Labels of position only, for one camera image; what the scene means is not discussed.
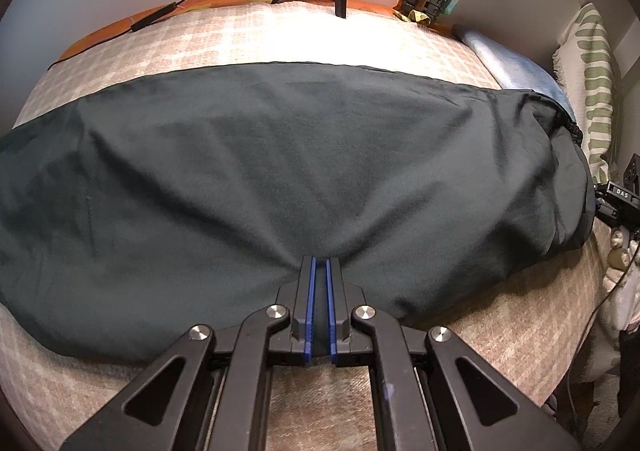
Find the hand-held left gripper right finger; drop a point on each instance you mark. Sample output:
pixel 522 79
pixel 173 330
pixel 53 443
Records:
pixel 330 306

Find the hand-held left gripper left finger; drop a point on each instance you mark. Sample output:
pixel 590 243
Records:
pixel 311 301

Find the dark green pants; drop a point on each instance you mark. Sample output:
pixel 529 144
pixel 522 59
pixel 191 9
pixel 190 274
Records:
pixel 260 171

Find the person's right hand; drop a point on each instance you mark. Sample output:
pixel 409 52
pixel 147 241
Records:
pixel 622 296

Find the white cloth with green stripes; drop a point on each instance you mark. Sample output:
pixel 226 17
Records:
pixel 595 81

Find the light blue cloth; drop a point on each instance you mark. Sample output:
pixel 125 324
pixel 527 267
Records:
pixel 520 66

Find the beige checked blanket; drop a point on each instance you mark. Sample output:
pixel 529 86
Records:
pixel 210 36

